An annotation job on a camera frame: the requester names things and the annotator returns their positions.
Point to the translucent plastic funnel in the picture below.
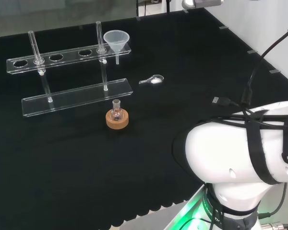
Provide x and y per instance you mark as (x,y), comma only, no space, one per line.
(116,40)

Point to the glass weighing funnel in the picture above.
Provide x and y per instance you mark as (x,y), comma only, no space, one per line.
(156,79)

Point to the clear acrylic funnel stand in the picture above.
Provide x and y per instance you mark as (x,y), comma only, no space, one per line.
(74,98)

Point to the small round-bottom glass flask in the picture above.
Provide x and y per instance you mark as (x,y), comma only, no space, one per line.
(116,114)

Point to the black table cloth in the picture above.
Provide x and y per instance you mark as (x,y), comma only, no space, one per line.
(86,155)

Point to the black usb connector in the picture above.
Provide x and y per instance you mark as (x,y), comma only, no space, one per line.
(222,101)

